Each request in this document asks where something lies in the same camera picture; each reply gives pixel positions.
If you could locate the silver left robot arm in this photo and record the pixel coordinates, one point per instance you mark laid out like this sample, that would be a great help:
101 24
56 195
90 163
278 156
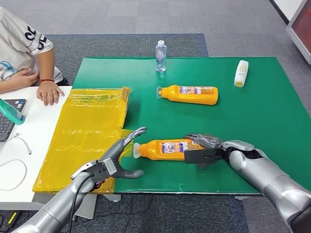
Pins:
56 212

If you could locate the orange detergent bottle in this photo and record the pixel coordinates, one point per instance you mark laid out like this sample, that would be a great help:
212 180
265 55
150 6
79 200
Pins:
155 149
189 98

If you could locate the teal spray bottle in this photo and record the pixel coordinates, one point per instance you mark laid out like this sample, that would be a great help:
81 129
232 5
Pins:
10 114

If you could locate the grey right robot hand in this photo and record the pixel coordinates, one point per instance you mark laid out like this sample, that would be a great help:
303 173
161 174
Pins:
206 141

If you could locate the small white bottle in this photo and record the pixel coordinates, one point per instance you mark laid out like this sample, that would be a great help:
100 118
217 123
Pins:
241 74

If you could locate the person's left forearm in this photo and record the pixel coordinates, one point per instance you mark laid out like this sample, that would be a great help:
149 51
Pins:
47 66

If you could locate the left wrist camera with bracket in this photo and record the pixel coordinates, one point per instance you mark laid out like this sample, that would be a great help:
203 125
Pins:
104 170

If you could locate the grey desk leg panel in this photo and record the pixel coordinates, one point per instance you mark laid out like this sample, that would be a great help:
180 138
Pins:
88 204

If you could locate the white cabinet with red panel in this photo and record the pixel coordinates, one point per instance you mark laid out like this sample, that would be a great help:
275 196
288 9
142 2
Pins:
301 29

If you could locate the person's right forearm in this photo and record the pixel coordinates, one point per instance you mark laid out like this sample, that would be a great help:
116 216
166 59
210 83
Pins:
6 86

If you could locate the person's right hand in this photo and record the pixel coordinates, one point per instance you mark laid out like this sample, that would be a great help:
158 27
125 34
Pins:
25 78

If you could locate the grey table foot bracket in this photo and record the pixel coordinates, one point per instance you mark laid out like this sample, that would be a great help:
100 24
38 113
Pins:
112 197
241 197

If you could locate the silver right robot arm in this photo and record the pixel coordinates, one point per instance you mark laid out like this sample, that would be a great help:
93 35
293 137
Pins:
267 180

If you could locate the black device with yellow stripe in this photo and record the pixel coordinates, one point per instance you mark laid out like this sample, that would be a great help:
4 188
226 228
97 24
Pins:
11 218

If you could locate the yellow plastic-wrapped board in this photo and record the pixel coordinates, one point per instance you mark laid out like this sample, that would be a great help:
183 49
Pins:
82 128

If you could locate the person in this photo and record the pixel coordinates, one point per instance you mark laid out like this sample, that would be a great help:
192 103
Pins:
19 41

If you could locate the green table mat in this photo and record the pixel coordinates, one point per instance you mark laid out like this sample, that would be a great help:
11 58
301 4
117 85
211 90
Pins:
255 112

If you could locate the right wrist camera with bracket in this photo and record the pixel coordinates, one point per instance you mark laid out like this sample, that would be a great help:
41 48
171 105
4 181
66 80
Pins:
199 156

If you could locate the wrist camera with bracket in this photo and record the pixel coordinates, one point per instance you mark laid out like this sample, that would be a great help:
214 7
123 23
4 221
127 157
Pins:
104 170
199 156

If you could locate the clear water bottle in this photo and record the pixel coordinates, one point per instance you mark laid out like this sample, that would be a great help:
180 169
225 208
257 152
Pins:
161 61

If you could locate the person's left hand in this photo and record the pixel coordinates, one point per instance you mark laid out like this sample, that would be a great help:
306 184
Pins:
47 93

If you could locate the dark laptop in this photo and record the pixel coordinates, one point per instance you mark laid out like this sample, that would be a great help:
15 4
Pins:
4 128

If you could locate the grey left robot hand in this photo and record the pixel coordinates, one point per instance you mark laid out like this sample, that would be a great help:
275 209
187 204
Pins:
112 151

